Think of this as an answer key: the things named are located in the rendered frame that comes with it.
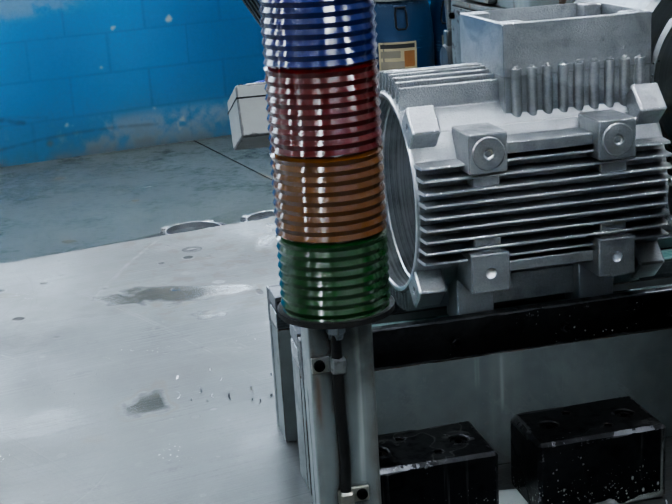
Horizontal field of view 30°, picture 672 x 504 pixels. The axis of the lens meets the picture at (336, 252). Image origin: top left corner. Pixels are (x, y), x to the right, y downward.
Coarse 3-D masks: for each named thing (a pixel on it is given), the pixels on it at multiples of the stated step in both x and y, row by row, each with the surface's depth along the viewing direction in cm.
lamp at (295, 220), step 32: (288, 160) 64; (320, 160) 63; (352, 160) 63; (288, 192) 64; (320, 192) 63; (352, 192) 64; (384, 192) 67; (288, 224) 65; (320, 224) 64; (352, 224) 64; (384, 224) 66
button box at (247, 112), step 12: (240, 84) 117; (252, 84) 117; (264, 84) 117; (240, 96) 116; (252, 96) 117; (264, 96) 117; (228, 108) 123; (240, 108) 116; (252, 108) 117; (264, 108) 117; (240, 120) 116; (252, 120) 116; (264, 120) 117; (240, 132) 117; (252, 132) 116; (264, 132) 117; (240, 144) 120; (252, 144) 121; (264, 144) 122
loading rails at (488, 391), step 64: (384, 320) 105; (448, 320) 96; (512, 320) 97; (576, 320) 98; (640, 320) 99; (384, 384) 96; (448, 384) 97; (512, 384) 98; (576, 384) 100; (640, 384) 101
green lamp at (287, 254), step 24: (360, 240) 65; (384, 240) 66; (288, 264) 66; (312, 264) 65; (336, 264) 65; (360, 264) 65; (384, 264) 66; (288, 288) 66; (312, 288) 65; (336, 288) 65; (360, 288) 65; (384, 288) 67; (288, 312) 67; (312, 312) 66; (336, 312) 65; (360, 312) 66
